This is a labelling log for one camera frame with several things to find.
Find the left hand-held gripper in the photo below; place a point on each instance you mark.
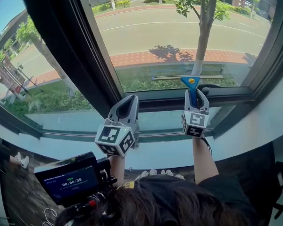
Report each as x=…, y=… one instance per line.
x=108, y=135

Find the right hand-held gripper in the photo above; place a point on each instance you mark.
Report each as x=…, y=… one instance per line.
x=197, y=121

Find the blue brass squeegee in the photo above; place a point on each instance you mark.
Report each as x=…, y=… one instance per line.
x=186, y=79

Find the casement window glass pane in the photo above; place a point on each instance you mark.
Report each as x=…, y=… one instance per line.
x=155, y=32

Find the person's right forearm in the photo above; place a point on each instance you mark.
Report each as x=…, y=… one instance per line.
x=204, y=161

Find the person's left forearm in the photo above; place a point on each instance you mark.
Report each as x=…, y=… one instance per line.
x=118, y=171

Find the short wide window glass pane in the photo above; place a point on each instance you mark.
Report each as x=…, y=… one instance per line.
x=162, y=120

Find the white window sill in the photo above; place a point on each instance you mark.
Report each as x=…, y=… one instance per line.
x=160, y=154

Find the person's left patterned shoe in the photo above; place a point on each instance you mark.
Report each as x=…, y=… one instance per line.
x=147, y=174

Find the person's patterned shoe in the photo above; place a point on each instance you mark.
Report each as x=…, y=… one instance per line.
x=171, y=173
x=147, y=174

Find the street tree with sawn top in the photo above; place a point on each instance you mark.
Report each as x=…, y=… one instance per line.
x=204, y=36

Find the person's right patterned shoe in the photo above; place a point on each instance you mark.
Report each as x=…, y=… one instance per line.
x=171, y=173

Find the green hedge bushes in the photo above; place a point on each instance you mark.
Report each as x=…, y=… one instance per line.
x=49, y=102

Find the black monitor screen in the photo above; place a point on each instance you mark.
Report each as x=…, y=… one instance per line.
x=68, y=182

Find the leaning street tree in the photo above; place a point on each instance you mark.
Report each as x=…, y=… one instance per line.
x=52, y=60

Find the person's black shirt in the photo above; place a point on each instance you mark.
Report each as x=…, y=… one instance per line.
x=226, y=192

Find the large fixed window glass pane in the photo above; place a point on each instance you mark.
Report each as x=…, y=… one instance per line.
x=26, y=79

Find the black street lamp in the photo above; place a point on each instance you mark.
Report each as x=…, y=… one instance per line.
x=19, y=67

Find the red notice board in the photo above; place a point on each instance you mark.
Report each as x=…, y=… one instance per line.
x=7, y=76

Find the black window frame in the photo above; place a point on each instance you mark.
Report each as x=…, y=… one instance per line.
x=68, y=55

